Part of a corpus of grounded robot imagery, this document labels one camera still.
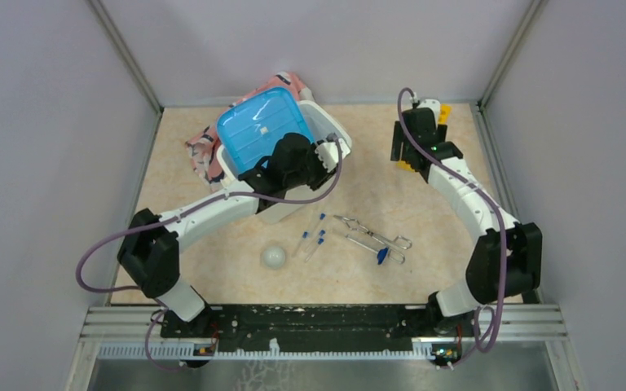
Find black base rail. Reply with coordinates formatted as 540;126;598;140
160;304;474;354

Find blue plastic bin lid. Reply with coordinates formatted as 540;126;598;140
216;87;315;175

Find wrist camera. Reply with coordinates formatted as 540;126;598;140
412;98;441;116
314;134;350;173

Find metal crucible tongs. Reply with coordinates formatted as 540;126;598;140
333;215;413;265

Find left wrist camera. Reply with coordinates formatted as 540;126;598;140
314;134;350;173

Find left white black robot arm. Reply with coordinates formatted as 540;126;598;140
117;133;350;337

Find blue clamp piece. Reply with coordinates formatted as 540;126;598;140
376;247;390;265

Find white plastic storage bin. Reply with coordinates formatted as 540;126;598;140
217;100;353;224

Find white round ball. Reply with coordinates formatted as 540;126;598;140
260;245;287;270

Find yellow test tube rack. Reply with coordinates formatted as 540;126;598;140
396;104;452;178

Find pink patterned cloth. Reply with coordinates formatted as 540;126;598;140
184;71;315;192

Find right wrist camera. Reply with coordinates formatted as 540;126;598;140
412;98;441;116

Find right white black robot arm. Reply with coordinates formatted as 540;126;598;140
390;107;543;336

